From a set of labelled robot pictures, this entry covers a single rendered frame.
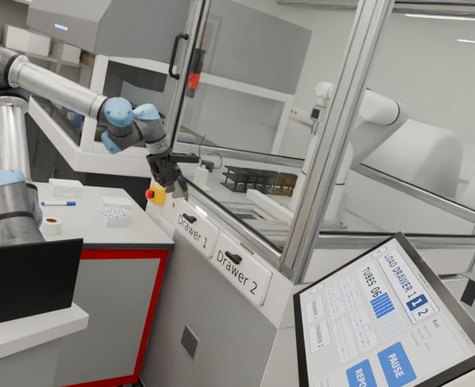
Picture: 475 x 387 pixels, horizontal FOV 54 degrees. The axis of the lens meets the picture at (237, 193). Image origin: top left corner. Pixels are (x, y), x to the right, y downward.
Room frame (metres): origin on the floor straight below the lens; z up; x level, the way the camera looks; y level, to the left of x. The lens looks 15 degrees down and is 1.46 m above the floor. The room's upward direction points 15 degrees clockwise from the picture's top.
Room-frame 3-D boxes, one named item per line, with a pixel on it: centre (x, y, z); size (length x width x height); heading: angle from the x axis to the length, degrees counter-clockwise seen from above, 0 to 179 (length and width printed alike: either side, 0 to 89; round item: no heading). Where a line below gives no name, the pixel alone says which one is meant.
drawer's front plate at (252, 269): (1.38, -0.07, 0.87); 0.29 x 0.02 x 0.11; 36
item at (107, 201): (1.96, 0.51, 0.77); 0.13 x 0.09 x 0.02; 122
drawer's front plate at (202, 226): (1.63, 0.12, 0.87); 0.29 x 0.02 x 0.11; 36
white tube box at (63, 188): (1.91, 0.73, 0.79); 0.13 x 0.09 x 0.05; 128
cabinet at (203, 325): (1.88, -0.30, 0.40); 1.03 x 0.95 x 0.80; 36
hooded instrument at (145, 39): (3.23, 0.86, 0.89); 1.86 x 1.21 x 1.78; 36
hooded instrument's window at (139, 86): (3.21, 0.86, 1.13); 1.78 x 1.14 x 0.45; 36
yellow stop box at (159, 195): (1.89, 0.33, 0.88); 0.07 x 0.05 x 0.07; 36
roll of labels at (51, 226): (1.51, 0.60, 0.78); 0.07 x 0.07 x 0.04
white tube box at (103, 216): (1.75, 0.46, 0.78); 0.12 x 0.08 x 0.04; 144
